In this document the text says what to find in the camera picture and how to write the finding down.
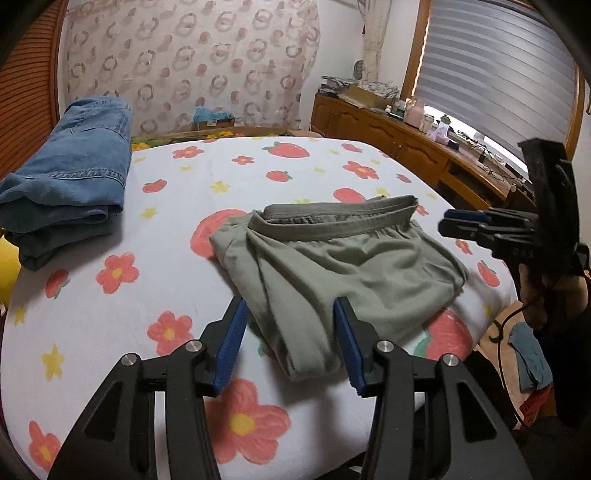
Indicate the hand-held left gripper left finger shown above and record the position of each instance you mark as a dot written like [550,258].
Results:
[228,350]

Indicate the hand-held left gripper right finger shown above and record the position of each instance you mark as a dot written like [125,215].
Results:
[351,350]

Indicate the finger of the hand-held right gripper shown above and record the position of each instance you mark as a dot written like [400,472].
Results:
[468,217]
[466,233]

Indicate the green pants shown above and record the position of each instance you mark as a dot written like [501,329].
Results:
[332,277]

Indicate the person's right hand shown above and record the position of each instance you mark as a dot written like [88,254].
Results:
[561,300]

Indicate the purple container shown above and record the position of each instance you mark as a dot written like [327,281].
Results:
[438,134]

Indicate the wooden sideboard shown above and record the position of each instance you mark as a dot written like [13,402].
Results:
[392,138]

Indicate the pink container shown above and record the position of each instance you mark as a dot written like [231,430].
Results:
[415,113]

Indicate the teal cloth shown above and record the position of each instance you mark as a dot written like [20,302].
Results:
[531,360]

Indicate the grey window blind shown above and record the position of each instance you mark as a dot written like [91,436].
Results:
[498,69]

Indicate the flower and strawberry bed sheet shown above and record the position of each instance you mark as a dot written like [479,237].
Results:
[138,230]

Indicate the cardboard box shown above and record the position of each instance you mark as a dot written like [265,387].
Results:
[369,96]

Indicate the cream lace curtain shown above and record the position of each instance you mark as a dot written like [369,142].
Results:
[376,41]

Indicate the teal box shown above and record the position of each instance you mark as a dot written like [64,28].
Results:
[212,117]

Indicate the yellow object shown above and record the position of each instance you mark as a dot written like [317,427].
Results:
[8,272]

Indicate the folded blue jeans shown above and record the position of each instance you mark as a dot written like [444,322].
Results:
[69,175]

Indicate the slatted wooden panel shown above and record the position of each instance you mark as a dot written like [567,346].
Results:
[27,92]

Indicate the wooden window frame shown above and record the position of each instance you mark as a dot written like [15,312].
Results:
[413,50]

